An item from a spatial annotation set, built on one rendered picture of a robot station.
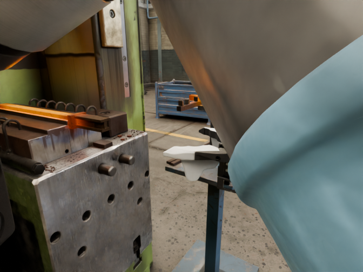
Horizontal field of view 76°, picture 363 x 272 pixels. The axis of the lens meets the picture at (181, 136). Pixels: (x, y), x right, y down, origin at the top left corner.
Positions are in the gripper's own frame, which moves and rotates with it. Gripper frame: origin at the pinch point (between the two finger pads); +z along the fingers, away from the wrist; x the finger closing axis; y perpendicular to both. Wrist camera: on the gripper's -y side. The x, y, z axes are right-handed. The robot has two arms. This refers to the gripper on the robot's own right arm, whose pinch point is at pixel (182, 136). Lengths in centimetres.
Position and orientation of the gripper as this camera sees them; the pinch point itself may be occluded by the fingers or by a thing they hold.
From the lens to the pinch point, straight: 45.7
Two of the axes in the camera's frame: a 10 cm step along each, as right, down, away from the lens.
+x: 4.7, -2.7, 8.4
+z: -8.8, -1.5, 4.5
